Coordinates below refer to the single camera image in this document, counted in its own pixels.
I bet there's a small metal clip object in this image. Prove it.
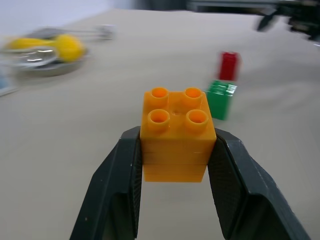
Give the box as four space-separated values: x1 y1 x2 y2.
93 24 118 41

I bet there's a round metal tray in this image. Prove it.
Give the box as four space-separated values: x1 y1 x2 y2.
0 27 90 79

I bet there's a green building block cube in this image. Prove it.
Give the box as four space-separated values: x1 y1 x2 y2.
205 79 238 121

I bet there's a clear glass bowl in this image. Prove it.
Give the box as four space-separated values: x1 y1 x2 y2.
4 46 61 71

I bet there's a red building block cube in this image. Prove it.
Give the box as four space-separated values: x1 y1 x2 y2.
216 51 243 82

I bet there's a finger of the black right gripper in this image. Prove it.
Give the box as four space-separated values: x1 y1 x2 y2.
256 9 277 32

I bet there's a blue white flat card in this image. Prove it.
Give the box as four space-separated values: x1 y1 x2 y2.
0 72 18 97

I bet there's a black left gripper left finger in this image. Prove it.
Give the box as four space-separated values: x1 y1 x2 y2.
69 126 146 240

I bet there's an orange building block cube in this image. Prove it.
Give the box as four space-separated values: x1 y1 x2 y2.
139 86 217 184

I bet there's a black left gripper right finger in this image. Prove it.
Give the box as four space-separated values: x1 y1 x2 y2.
205 128 312 240

